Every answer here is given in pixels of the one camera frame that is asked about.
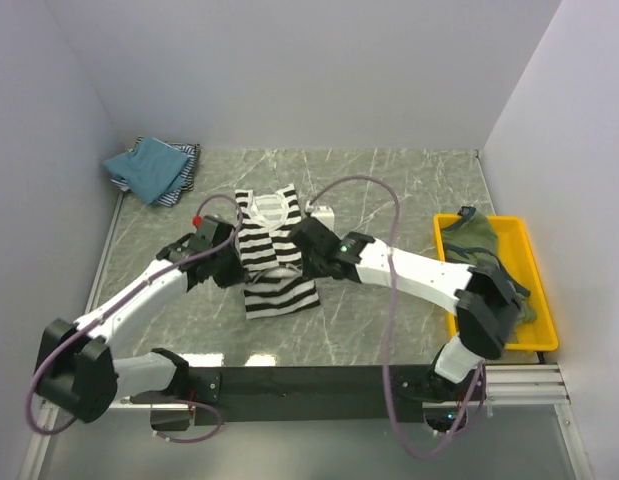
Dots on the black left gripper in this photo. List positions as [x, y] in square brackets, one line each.
[238, 271]

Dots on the aluminium frame rail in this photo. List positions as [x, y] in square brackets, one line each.
[48, 414]

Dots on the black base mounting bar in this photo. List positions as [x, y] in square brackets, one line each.
[399, 393]

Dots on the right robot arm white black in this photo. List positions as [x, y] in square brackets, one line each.
[480, 296]

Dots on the yellow plastic bin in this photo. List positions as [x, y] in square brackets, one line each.
[516, 254]

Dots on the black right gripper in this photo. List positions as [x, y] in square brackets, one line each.
[309, 271]

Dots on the black white striped tank top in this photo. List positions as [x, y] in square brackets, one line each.
[276, 285]

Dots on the folded blue striped tank top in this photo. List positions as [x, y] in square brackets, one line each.
[167, 200]

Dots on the dark green garment in bin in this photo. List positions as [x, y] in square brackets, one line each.
[471, 240]

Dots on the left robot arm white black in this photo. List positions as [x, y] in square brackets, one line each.
[78, 368]

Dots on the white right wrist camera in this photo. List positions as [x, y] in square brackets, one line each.
[322, 213]

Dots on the folded black striped garment underneath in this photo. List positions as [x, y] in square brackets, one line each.
[192, 151]

